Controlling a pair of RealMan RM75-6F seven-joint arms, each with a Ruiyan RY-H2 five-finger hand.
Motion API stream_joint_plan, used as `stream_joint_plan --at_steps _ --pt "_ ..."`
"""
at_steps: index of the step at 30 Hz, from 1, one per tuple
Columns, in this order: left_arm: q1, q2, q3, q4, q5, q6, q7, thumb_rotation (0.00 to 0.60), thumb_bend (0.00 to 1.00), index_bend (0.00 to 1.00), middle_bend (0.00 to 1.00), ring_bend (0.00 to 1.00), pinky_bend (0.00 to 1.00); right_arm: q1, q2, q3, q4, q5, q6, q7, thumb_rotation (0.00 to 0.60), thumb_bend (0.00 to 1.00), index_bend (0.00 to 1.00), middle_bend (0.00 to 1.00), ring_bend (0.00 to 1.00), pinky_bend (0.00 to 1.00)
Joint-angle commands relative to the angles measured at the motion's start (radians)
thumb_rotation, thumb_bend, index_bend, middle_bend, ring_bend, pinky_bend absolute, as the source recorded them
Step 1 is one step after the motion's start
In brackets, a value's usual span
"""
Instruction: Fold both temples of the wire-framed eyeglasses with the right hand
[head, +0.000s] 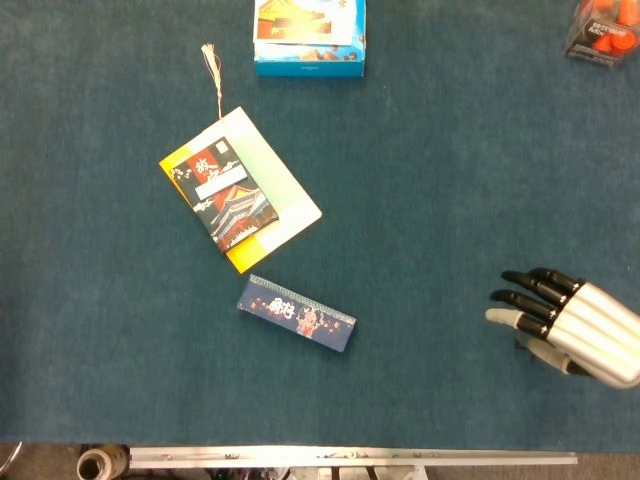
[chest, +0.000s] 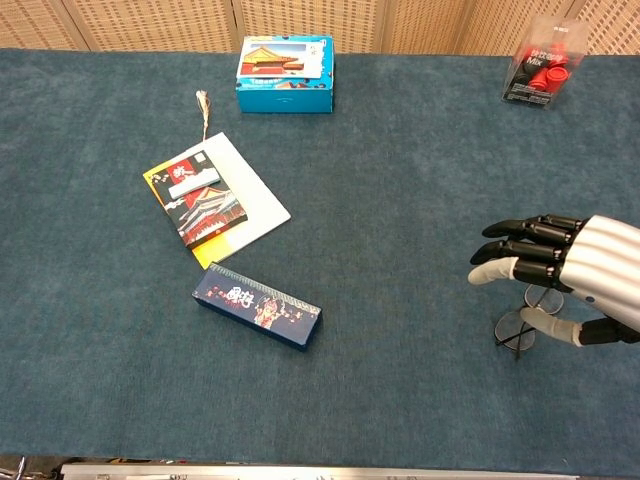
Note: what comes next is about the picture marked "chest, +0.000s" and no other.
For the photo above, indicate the thin black metal eyeglasses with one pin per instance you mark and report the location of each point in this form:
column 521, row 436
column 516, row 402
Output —
column 507, row 327

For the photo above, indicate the chrome metal bracket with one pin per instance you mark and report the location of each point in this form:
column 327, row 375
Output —
column 15, row 470

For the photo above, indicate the black palace print notebook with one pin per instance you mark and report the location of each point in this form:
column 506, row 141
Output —
column 210, row 212

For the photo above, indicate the clear box with red capsules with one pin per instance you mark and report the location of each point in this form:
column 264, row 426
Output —
column 545, row 75

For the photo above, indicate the woven rattan folding screen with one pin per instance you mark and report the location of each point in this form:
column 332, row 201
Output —
column 150, row 25

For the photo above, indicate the long dark blue printed box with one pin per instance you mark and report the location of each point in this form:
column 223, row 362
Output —
column 255, row 310

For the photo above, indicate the aluminium rail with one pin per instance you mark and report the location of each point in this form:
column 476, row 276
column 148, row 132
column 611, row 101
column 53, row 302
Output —
column 300, row 474

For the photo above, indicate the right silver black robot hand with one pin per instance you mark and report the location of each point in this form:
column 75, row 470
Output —
column 605, row 265

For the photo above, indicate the white and yellow booklet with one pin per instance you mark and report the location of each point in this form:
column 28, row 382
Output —
column 257, row 200

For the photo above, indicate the blue box with palace picture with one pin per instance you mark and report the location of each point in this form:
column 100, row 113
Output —
column 285, row 97

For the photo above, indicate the teal carpet table cover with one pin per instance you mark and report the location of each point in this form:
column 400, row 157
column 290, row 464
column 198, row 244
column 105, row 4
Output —
column 375, row 390

